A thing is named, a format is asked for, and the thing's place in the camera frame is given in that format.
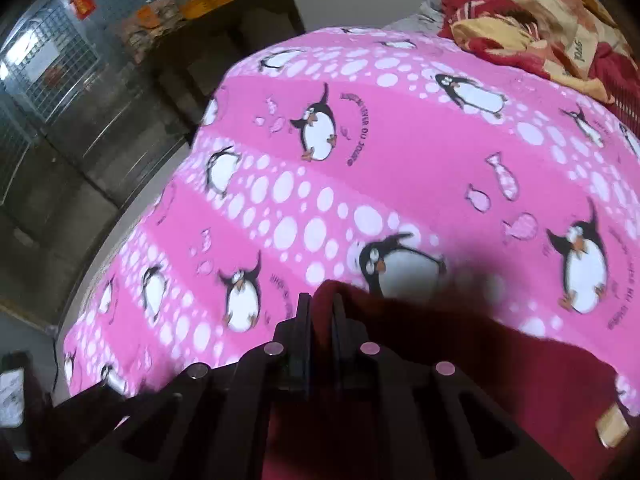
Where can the red and yellow blanket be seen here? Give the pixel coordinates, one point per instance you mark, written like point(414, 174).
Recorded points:
point(540, 20)

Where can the yellow plastic basin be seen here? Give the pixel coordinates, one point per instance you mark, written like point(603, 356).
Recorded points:
point(207, 2)

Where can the pink penguin print blanket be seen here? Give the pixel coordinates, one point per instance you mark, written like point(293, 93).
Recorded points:
point(360, 185)

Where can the dark red small garment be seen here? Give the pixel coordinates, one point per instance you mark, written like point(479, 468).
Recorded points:
point(450, 340)

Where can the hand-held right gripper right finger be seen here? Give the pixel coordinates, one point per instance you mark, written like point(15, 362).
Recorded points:
point(340, 331)

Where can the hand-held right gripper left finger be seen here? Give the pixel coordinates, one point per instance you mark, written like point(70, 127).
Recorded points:
point(303, 331)

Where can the dark wooden cabinet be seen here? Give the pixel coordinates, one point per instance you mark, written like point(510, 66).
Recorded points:
point(220, 45)

